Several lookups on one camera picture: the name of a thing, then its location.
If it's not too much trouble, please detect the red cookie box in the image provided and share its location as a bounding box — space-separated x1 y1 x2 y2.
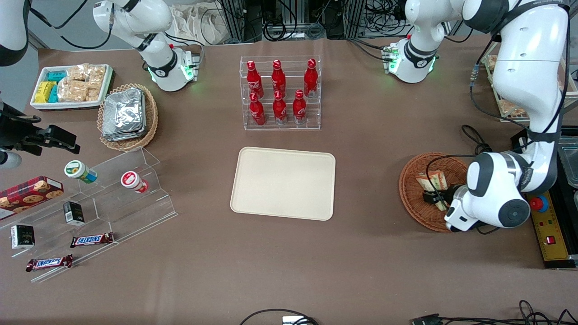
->
0 176 64 221

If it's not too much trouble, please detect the clear acrylic stepped shelf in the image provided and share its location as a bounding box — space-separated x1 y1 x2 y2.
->
0 147 177 283

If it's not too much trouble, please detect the white wire basket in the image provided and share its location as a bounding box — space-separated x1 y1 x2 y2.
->
481 54 578 123

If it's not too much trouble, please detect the silver foil container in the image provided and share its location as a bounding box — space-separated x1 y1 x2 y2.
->
102 126 147 142
103 88 146 136

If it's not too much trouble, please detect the small black carton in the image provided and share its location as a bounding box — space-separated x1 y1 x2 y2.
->
10 224 36 250
63 201 85 226

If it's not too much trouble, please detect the white plastic bag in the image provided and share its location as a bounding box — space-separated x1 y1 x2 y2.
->
174 4 232 46

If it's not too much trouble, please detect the round brown wicker basket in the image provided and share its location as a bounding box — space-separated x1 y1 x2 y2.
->
399 152 475 233

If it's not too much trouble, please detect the black tangled cable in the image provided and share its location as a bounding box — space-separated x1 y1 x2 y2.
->
443 300 578 325

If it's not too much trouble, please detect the red lid white cup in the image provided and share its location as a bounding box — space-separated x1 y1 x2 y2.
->
121 171 149 194

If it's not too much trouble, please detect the cream plastic serving tray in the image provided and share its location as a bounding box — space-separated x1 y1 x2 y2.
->
230 147 336 222

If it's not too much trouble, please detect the black looped floor cable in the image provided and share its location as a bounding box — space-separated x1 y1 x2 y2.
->
239 308 319 325

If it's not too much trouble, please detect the black power cable with plug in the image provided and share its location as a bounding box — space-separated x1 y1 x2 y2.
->
461 124 494 156

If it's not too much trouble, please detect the brown chocolate bar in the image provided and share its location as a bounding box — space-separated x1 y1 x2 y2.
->
26 254 74 272
70 232 114 248

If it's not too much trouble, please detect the red cola aluminium bottle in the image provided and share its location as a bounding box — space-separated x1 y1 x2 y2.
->
293 89 308 125
249 93 266 126
246 60 264 99
273 90 288 125
303 58 318 98
271 59 287 96

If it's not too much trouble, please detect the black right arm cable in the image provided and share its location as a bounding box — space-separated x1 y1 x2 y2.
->
27 0 113 50

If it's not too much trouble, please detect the yellow snack pack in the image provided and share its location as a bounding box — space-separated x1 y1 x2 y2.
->
35 81 56 103

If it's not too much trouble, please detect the white rectangular snack tray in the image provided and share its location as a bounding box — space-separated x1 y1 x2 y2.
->
30 64 114 111

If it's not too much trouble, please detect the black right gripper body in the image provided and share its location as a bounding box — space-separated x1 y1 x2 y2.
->
0 105 46 156

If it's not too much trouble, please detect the yellow control box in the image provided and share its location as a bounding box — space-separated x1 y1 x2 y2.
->
527 192 570 262

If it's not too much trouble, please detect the black base cable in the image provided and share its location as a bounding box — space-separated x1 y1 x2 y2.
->
348 37 393 61

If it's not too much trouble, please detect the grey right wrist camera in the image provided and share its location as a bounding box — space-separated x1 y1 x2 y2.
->
0 151 22 169

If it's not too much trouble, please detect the green lid white cup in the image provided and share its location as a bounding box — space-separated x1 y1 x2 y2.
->
64 160 98 184

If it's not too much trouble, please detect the triangle sandwich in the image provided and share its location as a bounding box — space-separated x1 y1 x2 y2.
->
415 170 450 212

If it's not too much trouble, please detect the oval tan wicker basket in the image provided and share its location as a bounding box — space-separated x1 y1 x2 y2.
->
97 84 158 152

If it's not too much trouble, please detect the clear acrylic bottle rack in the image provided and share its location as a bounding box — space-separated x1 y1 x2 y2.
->
240 56 322 131

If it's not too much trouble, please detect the black equipment base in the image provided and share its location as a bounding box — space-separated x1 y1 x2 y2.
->
513 126 578 270

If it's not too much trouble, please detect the clear grey plastic container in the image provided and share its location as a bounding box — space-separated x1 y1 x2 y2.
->
559 135 578 188

